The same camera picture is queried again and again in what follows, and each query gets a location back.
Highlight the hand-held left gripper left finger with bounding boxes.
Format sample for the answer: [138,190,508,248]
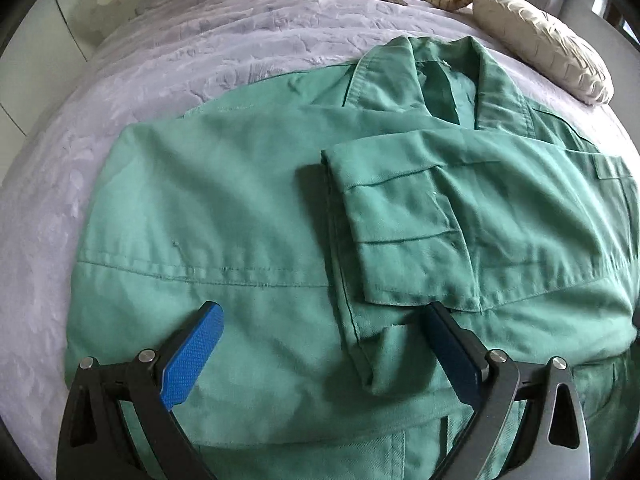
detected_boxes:
[56,301,226,480]

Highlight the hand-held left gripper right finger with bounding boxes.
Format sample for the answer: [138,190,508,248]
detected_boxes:
[424,301,593,480]

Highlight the green jacket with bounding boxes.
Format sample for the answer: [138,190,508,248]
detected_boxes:
[64,35,640,480]

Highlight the grey embossed bedspread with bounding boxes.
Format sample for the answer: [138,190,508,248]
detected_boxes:
[0,0,640,451]

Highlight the white cabinet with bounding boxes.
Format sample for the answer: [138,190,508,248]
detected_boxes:
[0,0,93,181]

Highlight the cream embossed pillow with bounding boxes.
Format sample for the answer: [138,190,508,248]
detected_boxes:
[471,0,615,106]

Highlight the white fan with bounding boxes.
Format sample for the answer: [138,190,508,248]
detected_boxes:
[67,0,132,43]

